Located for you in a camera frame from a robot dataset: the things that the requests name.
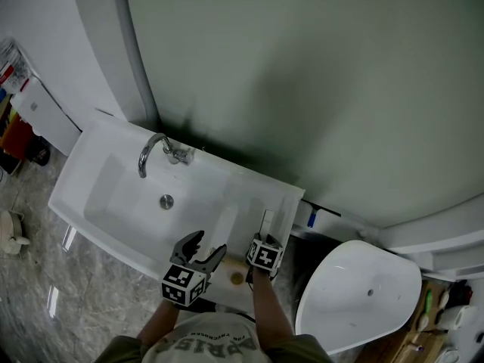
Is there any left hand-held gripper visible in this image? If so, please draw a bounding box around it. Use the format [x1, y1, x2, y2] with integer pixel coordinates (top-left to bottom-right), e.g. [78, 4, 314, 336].
[161, 230, 228, 309]

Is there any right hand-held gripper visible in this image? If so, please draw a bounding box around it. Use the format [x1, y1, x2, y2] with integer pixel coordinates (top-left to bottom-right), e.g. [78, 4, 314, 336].
[246, 233, 285, 279]

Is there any wooden dish with yellow soap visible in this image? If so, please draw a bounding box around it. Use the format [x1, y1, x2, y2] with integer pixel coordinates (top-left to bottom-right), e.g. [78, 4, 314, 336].
[220, 254, 253, 287]

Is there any white rectangular item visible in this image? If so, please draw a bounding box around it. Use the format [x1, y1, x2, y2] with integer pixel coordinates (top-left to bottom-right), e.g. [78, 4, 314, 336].
[260, 209, 277, 238]

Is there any white rectangular sink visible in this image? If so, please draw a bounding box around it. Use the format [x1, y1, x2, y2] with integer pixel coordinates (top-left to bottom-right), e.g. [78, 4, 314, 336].
[48, 118, 306, 315]

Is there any person's left forearm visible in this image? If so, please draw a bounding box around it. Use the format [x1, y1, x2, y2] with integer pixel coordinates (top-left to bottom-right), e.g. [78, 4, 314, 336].
[136, 299, 183, 350]

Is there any person's right forearm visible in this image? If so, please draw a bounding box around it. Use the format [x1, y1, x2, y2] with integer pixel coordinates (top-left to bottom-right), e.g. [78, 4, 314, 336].
[250, 267, 296, 351]

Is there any person's printed beige shirt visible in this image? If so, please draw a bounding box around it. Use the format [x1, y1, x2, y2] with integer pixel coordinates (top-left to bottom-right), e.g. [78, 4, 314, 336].
[93, 312, 334, 363]

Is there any white oval basin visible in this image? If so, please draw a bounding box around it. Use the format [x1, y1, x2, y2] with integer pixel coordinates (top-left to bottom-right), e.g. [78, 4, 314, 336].
[294, 239, 424, 356]

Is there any chrome curved faucet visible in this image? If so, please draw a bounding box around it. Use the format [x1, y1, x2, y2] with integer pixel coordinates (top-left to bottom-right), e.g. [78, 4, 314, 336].
[137, 132, 194, 179]

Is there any chrome towel bar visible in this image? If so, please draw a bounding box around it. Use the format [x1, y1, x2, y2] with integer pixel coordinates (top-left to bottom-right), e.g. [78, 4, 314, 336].
[61, 224, 79, 250]

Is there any wooden board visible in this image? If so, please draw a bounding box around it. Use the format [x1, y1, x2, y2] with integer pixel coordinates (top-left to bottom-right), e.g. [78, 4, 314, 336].
[361, 278, 449, 363]

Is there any white curved shower base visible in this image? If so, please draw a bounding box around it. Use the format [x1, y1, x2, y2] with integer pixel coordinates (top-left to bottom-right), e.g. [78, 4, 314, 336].
[377, 190, 484, 281]

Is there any round black object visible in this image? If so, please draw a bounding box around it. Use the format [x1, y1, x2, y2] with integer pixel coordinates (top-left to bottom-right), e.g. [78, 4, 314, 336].
[30, 141, 51, 167]

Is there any round beige floor object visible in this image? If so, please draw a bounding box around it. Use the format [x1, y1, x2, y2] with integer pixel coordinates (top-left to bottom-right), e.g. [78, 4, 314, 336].
[0, 209, 31, 256]

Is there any white cup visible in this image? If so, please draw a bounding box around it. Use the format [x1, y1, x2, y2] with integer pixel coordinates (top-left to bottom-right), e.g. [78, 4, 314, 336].
[439, 304, 479, 331]

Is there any orange cardboard box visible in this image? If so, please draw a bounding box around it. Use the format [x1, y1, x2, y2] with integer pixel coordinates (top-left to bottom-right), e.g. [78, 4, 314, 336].
[0, 110, 36, 161]

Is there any white bucket with red label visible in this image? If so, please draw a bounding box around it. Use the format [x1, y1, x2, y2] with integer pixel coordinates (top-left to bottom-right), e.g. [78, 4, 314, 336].
[0, 38, 32, 91]

